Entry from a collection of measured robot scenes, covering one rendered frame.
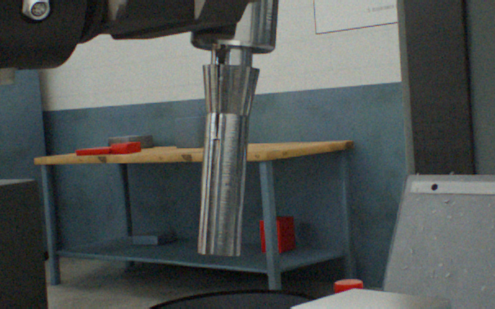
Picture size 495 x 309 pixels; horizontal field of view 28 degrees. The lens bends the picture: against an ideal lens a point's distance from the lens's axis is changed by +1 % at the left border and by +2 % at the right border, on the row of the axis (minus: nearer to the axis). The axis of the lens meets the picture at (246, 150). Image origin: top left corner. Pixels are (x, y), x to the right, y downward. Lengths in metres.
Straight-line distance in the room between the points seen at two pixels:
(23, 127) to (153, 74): 1.32
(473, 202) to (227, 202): 0.39
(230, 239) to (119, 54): 6.89
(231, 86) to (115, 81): 6.93
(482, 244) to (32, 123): 7.22
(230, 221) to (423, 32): 0.43
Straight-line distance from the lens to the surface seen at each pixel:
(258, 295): 2.79
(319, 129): 6.00
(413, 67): 0.91
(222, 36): 0.51
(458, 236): 0.87
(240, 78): 0.52
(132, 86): 7.29
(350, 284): 0.55
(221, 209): 0.52
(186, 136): 6.38
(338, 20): 5.90
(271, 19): 0.52
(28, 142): 7.95
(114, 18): 0.46
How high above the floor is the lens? 1.17
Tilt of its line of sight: 3 degrees down
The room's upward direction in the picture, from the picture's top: 4 degrees counter-clockwise
